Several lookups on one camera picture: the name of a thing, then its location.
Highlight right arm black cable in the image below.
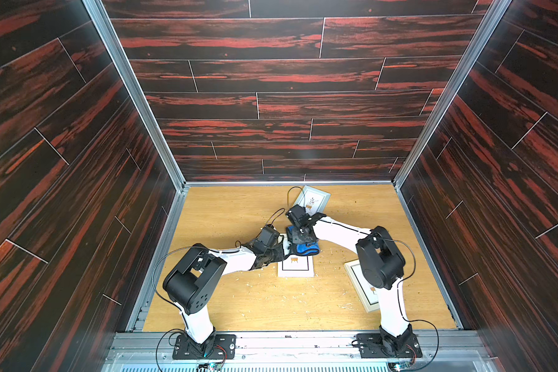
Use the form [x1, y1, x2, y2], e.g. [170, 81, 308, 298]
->
[286, 186, 440, 372]

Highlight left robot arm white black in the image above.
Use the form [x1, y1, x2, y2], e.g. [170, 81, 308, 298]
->
[163, 237, 286, 349]

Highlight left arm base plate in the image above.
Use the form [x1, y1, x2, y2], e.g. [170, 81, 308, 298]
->
[172, 333, 237, 361]

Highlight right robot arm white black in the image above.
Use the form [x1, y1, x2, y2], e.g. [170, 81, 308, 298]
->
[286, 206, 412, 356]

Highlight cream picture frame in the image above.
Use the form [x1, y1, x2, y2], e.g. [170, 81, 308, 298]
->
[277, 256, 315, 277]
[344, 260, 380, 312]

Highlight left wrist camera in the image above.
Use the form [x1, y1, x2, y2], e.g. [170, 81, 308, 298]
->
[253, 225, 281, 253]

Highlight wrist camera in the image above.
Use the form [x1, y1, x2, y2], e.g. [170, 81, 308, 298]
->
[253, 225, 281, 253]
[286, 205, 310, 229]

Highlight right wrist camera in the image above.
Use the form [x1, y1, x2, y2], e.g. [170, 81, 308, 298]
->
[286, 205, 310, 229]

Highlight blue microfiber cloth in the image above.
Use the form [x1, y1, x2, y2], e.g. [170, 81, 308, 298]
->
[286, 226, 320, 257]

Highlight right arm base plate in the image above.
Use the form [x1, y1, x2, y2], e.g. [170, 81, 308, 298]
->
[352, 333, 423, 359]

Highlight aluminium front rail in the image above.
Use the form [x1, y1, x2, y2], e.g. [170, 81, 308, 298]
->
[102, 330, 500, 371]

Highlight light green picture frame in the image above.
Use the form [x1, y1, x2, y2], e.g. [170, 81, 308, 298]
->
[294, 186, 331, 215]

